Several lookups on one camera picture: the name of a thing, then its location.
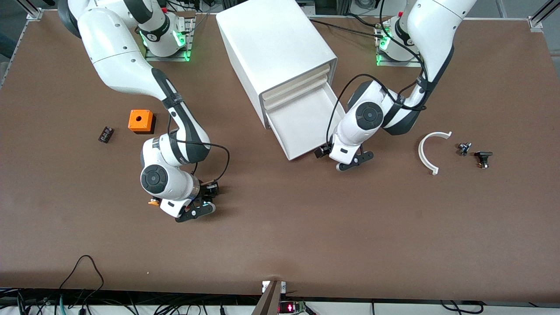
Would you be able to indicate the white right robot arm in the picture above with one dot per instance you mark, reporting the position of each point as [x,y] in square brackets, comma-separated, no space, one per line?
[118,57]

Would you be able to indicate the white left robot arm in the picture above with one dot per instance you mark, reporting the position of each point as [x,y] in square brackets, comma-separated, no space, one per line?
[367,116]

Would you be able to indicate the orange push button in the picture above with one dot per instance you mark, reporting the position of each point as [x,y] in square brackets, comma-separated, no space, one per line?
[153,202]

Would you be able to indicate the orange box with hole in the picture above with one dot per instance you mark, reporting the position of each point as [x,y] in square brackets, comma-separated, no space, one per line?
[140,120]

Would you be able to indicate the white curved plastic part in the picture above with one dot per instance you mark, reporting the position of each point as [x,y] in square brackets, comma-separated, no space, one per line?
[421,151]

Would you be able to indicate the small black terminal block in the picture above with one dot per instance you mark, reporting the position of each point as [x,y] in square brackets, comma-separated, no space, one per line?
[106,134]

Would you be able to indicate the small device with red display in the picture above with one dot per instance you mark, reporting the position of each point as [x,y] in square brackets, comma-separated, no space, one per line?
[288,307]

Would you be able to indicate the small grey metal part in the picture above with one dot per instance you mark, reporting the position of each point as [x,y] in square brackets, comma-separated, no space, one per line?
[464,148]

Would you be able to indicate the black knob part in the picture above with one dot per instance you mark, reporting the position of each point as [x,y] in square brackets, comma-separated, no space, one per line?
[483,156]

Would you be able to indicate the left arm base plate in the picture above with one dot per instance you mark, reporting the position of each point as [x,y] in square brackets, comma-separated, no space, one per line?
[385,61]

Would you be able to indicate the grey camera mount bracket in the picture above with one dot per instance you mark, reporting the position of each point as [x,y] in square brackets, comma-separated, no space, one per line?
[271,302]

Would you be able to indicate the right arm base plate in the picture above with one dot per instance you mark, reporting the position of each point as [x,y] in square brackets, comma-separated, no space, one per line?
[188,39]

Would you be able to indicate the aluminium frame profile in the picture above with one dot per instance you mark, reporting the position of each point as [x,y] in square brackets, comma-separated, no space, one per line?
[33,11]
[542,17]

